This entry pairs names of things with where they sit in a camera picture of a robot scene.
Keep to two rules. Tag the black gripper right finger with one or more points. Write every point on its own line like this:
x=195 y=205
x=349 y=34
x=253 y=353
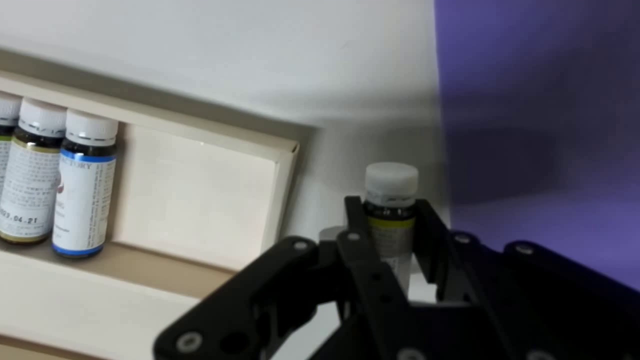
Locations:
x=533 y=293

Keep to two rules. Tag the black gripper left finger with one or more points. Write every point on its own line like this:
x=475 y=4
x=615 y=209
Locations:
x=372 y=280

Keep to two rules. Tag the yellow-banded white cap bottle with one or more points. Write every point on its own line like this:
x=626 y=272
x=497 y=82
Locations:
x=390 y=193

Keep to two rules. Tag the light wooden tray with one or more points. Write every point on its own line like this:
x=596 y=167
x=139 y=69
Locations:
x=201 y=193

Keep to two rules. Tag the blue-banded white label bottle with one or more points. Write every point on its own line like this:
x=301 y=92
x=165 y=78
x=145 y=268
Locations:
x=83 y=200

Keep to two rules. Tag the olive-banded white label bottle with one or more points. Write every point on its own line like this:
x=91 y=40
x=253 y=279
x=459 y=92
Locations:
x=31 y=187

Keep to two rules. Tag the purple paper mat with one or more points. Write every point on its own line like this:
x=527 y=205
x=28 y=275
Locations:
x=533 y=100

